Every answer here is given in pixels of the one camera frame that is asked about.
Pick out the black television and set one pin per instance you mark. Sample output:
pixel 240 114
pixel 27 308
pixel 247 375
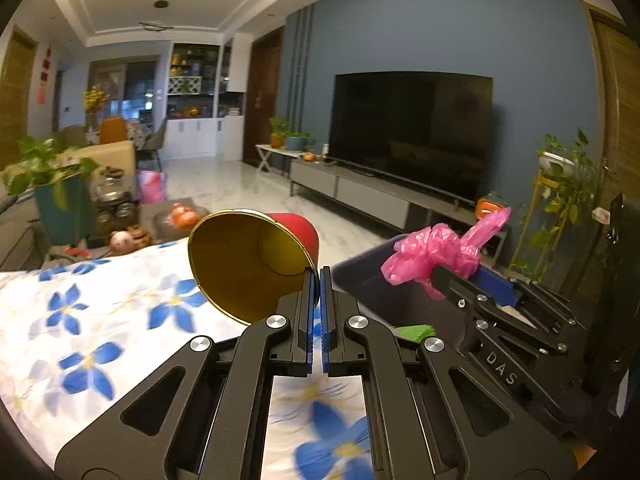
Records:
pixel 410 135

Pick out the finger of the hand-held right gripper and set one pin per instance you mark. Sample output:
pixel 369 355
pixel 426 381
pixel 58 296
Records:
pixel 465 292
pixel 497 287

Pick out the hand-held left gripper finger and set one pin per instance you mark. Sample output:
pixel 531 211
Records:
pixel 313 330
pixel 326 330

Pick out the glass jar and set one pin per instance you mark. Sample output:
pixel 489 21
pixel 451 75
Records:
pixel 115 195

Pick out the fruit plate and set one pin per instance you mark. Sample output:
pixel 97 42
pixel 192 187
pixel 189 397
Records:
pixel 180 215

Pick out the purple plastic bin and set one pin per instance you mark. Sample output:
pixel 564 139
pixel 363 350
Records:
pixel 370 285

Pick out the small plant in orange pot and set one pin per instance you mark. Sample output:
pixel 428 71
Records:
pixel 277 137

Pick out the white display cabinet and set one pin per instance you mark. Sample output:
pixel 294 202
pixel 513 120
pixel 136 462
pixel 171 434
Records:
pixel 195 137

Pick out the pink gift bag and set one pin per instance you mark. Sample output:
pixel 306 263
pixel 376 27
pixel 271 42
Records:
pixel 150 187

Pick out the blue floral tablecloth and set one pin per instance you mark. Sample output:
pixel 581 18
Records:
pixel 100 320

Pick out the light wooden door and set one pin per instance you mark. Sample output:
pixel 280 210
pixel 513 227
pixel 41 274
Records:
pixel 17 100
pixel 617 110

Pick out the grey dining chair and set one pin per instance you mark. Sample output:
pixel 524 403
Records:
pixel 155 137

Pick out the grey television cabinet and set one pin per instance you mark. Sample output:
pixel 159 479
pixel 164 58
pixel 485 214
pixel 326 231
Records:
pixel 370 195

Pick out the orange dining chair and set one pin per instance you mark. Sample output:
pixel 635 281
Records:
pixel 112 130

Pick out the small ceramic figurine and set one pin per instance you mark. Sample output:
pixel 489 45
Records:
pixel 127 240

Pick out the pink plastic bag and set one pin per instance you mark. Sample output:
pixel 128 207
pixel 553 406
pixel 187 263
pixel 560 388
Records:
pixel 430 250

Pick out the green foam sleeve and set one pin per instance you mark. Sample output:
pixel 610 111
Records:
pixel 415 332

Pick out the potted plant in teal pot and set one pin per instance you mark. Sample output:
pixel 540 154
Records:
pixel 62 210

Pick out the orange desk gadget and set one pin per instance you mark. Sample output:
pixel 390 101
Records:
pixel 486 208

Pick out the dark coffee table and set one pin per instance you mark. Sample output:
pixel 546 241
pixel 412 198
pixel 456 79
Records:
pixel 160 232

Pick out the yellow flower bouquet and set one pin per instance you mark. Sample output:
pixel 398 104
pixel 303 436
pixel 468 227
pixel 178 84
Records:
pixel 96 99

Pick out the red wall decorations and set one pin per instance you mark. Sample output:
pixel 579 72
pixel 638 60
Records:
pixel 45 75

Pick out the red paper cup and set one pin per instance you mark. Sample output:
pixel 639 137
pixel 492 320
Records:
pixel 230 260

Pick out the small plant in blue pot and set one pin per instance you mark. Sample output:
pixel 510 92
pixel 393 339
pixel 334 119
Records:
pixel 297 142

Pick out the white folding side table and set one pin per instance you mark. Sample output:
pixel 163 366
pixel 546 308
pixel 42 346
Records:
pixel 267 149

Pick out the dark wooden door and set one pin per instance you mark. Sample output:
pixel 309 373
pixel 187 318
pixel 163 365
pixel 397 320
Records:
pixel 262 100

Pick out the tall plant on gold stand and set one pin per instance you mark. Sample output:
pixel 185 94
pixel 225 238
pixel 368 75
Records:
pixel 560 195

